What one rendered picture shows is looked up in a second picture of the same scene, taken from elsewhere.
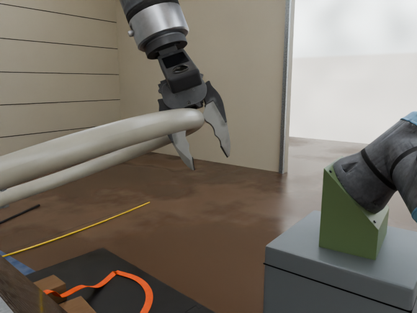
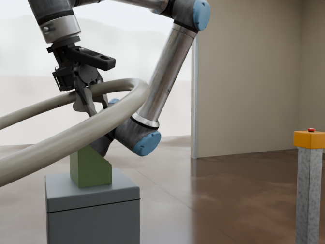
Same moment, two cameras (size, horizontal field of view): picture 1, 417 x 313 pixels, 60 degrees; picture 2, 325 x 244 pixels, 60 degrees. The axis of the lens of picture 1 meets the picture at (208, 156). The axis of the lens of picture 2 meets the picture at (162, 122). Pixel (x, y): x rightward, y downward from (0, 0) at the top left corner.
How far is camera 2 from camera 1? 0.58 m
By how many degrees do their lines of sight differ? 61
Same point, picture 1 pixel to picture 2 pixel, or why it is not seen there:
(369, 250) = (108, 178)
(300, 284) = (77, 214)
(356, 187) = (96, 143)
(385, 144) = not seen: hidden behind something
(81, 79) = not seen: outside the picture
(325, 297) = (95, 214)
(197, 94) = (94, 74)
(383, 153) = not seen: hidden behind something
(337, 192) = (87, 148)
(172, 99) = (84, 76)
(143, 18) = (66, 22)
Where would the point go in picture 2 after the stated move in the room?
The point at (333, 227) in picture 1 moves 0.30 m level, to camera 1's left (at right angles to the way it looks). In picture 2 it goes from (86, 172) to (27, 190)
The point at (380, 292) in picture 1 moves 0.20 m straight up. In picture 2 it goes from (125, 195) to (125, 151)
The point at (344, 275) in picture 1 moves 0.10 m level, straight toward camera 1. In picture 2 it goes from (105, 194) to (116, 201)
